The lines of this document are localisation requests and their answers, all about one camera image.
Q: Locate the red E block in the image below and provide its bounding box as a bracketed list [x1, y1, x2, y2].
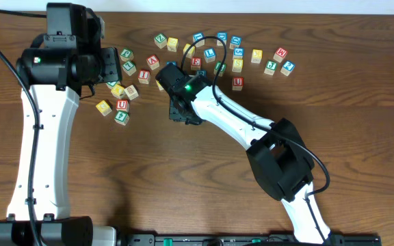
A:
[191, 57, 202, 70]

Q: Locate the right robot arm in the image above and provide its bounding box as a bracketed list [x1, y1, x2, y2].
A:
[156, 64, 330, 245]

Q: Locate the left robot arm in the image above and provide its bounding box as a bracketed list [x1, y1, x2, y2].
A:
[0, 3, 125, 245]

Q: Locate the green V block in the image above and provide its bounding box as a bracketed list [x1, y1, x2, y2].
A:
[106, 81, 120, 90]

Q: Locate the green 7 block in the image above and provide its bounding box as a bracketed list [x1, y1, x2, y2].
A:
[122, 61, 136, 76]

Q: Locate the yellow block beside V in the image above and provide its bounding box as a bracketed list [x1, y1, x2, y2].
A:
[111, 84, 125, 99]

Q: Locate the green block upper left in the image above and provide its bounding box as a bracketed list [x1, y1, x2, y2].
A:
[120, 48, 134, 62]

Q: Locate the plain wooden picture block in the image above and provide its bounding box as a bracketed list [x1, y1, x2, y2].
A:
[124, 85, 139, 100]

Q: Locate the yellow block centre low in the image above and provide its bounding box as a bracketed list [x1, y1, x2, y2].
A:
[156, 80, 164, 91]

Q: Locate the red I block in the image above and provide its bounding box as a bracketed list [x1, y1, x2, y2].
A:
[138, 70, 150, 84]

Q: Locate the red U block left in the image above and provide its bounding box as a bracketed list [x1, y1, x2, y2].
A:
[116, 99, 129, 113]

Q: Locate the red u block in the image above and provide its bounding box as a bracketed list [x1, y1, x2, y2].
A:
[116, 99, 129, 113]
[232, 77, 244, 91]

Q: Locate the yellow block far left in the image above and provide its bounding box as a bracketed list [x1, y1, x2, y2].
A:
[96, 100, 112, 116]

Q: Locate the blue P block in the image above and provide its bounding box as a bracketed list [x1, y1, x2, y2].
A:
[196, 70, 207, 77]

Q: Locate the red A block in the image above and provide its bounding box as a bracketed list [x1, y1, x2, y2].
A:
[146, 55, 160, 70]

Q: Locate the green 4 block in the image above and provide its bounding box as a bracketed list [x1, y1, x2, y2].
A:
[114, 111, 129, 126]

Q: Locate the blue T block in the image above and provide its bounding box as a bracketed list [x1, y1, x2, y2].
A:
[166, 61, 176, 66]

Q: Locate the green B block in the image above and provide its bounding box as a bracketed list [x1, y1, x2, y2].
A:
[213, 61, 226, 77]

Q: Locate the yellow block centre top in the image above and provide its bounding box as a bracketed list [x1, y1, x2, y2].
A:
[183, 44, 196, 59]

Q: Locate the green Z block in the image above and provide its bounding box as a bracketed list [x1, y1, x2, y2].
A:
[154, 33, 168, 49]

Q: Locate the blue L block middle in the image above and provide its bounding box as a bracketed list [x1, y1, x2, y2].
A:
[204, 48, 216, 63]

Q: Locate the blue l block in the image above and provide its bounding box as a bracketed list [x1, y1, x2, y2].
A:
[204, 48, 216, 63]
[193, 32, 205, 47]

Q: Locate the red U block right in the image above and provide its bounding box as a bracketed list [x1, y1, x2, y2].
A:
[232, 77, 244, 91]

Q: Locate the yellow block top left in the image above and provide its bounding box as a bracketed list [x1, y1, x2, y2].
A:
[167, 37, 179, 52]

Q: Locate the yellow S block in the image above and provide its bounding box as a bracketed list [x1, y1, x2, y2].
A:
[232, 59, 244, 72]

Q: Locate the blue L block top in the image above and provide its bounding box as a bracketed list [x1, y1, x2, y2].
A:
[193, 32, 205, 47]

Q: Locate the blue 5 block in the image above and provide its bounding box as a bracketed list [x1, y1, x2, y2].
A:
[233, 47, 244, 59]

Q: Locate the blue D block tilted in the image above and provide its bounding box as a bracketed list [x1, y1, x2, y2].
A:
[229, 36, 242, 49]

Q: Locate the yellow block right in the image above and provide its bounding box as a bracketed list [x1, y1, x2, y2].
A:
[251, 49, 263, 64]

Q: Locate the green J block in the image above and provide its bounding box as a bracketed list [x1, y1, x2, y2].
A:
[264, 60, 278, 75]

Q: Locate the red M block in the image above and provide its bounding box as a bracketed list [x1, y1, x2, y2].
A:
[273, 47, 288, 63]

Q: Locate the blue 2 block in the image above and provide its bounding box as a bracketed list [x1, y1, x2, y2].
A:
[280, 61, 296, 77]

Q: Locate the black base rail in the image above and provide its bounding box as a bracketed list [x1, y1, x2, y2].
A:
[126, 234, 382, 246]

